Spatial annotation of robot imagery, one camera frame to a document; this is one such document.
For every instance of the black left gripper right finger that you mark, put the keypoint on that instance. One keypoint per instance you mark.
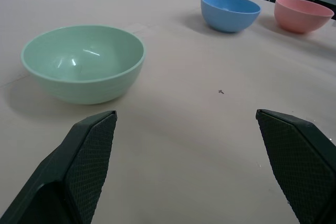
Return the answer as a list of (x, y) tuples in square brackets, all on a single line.
[(302, 166)]

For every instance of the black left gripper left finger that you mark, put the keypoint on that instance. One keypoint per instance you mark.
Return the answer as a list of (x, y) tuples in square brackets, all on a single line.
[(78, 171)]

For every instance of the green bowl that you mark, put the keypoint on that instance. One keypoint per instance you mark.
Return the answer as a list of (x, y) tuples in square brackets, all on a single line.
[(86, 61)]

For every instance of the red bowl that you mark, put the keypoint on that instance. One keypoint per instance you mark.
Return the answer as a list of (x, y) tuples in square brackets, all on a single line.
[(302, 15)]

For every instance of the blue bowl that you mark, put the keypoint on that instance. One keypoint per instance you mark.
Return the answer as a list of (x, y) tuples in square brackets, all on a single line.
[(228, 11)]

